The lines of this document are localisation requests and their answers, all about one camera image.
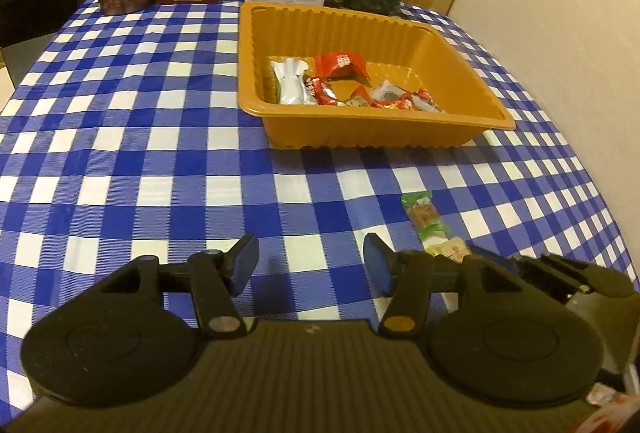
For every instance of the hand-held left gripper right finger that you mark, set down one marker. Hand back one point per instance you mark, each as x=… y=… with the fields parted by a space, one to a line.
x=377 y=265

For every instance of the green snack packet brown window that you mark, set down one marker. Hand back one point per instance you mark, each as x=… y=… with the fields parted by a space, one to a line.
x=422 y=215

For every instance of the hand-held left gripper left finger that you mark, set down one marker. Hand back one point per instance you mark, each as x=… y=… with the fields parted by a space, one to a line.
x=245 y=263

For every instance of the red white printed item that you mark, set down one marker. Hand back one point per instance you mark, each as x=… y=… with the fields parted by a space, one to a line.
x=615 y=415

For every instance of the blue white checkered tablecloth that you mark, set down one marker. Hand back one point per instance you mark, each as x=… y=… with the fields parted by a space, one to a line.
x=125 y=138

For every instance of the dark red snack packet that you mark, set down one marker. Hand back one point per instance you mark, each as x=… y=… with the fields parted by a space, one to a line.
x=325 y=92

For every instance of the square red snack packet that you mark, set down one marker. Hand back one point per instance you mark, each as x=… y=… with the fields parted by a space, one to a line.
x=340 y=65

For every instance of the long silver snack packet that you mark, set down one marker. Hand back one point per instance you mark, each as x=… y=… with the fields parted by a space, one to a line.
x=292 y=83

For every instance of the yellow green snack packet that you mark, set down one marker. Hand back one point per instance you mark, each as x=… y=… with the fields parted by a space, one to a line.
x=450 y=248

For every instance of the small red snack packet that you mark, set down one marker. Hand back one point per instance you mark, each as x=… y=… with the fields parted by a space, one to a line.
x=361 y=98
x=415 y=102

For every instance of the orange plastic tray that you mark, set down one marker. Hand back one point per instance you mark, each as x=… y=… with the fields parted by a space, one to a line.
x=380 y=128

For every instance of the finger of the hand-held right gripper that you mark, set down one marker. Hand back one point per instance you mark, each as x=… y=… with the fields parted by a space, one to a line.
x=497 y=263
x=560 y=270

